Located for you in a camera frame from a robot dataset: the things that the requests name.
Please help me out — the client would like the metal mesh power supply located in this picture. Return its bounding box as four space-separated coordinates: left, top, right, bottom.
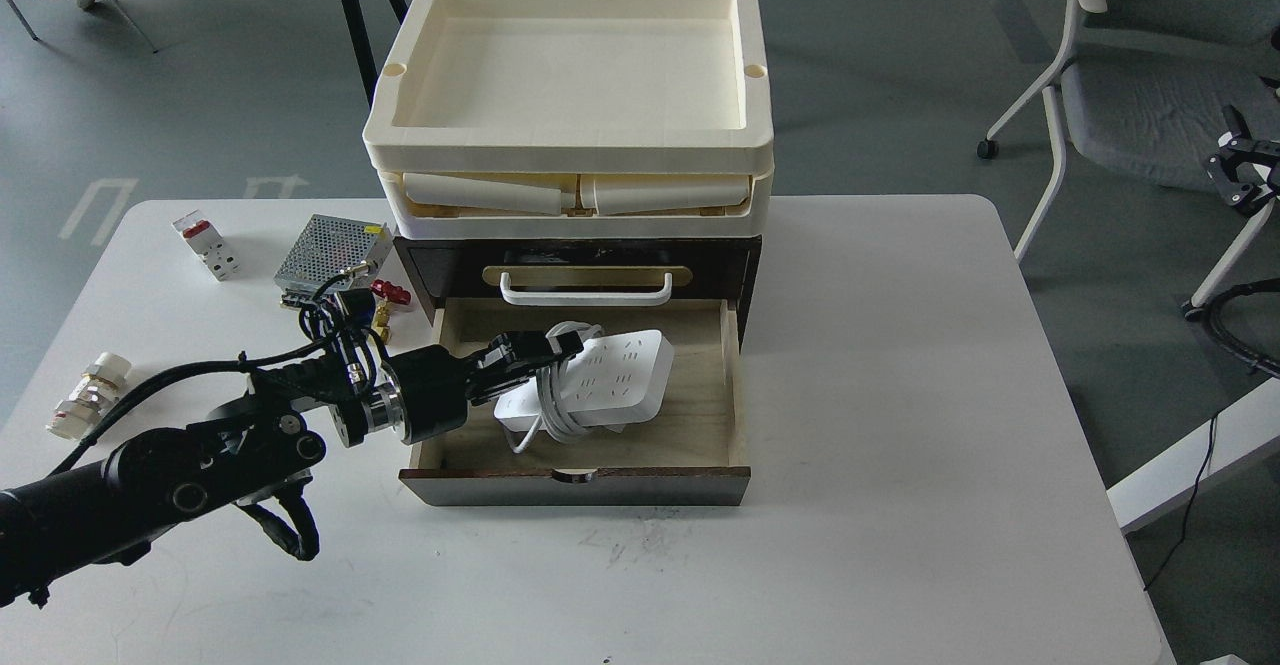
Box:
274 214 393 309

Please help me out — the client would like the white metal pipe fitting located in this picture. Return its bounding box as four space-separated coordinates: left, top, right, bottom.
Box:
46 352 132 440

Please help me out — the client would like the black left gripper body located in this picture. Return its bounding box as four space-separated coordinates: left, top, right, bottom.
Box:
385 343 499 445

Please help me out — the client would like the white red circuit breaker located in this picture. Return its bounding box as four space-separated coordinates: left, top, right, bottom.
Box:
172 210 241 281

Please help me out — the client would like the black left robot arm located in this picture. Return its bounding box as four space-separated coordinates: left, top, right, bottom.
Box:
1 269 596 606

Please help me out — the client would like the open wooden bottom drawer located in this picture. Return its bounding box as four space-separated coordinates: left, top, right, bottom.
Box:
399 299 751 506

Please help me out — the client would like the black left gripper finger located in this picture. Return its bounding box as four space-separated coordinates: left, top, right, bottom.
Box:
468 363 547 407
485 331 584 370

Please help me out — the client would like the grey white office chair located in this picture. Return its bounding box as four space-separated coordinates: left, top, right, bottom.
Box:
977 0 1280 324

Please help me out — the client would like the white upper drawer handle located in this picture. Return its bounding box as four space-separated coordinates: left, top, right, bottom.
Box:
499 271 675 306

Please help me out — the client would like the white power strip with cable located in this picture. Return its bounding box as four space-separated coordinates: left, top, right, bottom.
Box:
494 320 675 454

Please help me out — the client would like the black cable on floor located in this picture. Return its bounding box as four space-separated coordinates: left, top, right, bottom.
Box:
1140 413 1219 591

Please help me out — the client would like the brass valve red handle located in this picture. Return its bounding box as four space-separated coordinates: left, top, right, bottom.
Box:
370 279 412 343

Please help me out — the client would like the white table edge right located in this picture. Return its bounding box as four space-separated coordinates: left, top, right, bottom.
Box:
1107 379 1279 535

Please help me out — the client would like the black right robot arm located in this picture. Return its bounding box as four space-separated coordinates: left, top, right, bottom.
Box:
1184 105 1279 379

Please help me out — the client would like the cream plastic tray stack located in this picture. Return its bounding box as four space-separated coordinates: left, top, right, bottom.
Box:
364 0 774 240

